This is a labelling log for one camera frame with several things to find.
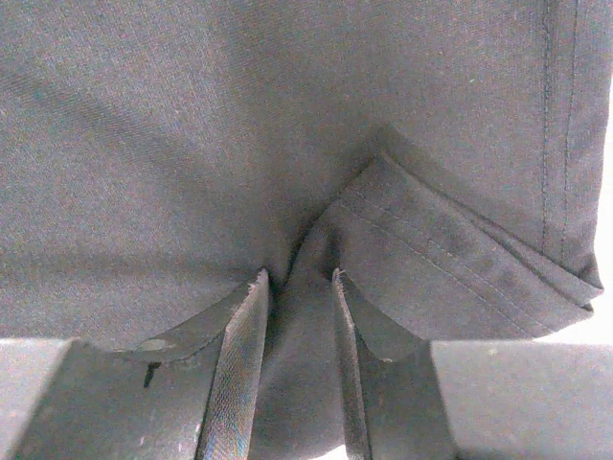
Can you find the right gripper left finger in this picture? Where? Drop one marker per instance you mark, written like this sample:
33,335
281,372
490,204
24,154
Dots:
187,393

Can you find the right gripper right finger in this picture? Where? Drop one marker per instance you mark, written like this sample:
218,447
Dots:
409,398

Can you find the black skirt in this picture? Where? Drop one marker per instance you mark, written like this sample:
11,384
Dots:
445,156

